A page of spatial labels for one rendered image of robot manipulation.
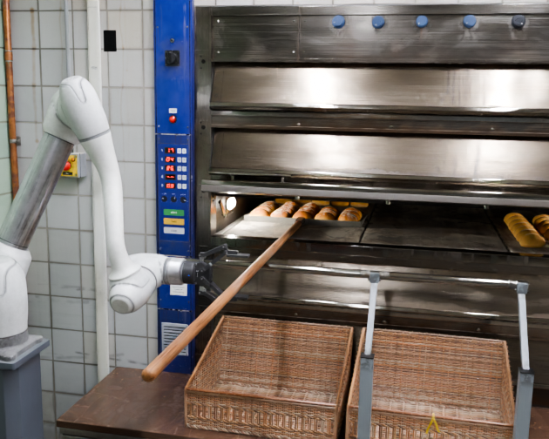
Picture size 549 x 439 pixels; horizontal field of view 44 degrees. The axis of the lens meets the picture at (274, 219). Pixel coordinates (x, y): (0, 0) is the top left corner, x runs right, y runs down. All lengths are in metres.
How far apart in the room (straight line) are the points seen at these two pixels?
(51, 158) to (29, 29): 0.96
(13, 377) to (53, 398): 1.23
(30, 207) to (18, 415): 0.63
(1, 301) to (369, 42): 1.59
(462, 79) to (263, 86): 0.76
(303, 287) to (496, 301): 0.75
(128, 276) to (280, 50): 1.13
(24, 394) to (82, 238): 1.03
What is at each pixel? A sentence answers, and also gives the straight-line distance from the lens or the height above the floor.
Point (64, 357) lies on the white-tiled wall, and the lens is 3.26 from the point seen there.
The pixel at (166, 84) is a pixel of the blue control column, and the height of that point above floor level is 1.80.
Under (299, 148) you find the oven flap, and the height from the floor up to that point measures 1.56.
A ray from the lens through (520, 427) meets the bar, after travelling 2.29.
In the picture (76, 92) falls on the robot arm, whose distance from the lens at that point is 2.11.
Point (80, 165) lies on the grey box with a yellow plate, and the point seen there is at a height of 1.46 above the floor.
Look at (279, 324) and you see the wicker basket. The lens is 2.81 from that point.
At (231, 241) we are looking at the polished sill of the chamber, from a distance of 2.80.
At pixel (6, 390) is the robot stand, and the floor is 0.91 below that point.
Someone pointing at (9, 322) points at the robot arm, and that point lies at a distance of 2.12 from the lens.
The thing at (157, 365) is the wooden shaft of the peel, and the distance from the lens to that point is 1.47.
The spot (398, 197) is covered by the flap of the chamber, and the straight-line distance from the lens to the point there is 2.52.
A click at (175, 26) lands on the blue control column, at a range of 2.79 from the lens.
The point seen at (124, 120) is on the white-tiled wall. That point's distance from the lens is 2.90.
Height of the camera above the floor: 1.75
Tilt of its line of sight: 10 degrees down
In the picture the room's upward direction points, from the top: 1 degrees clockwise
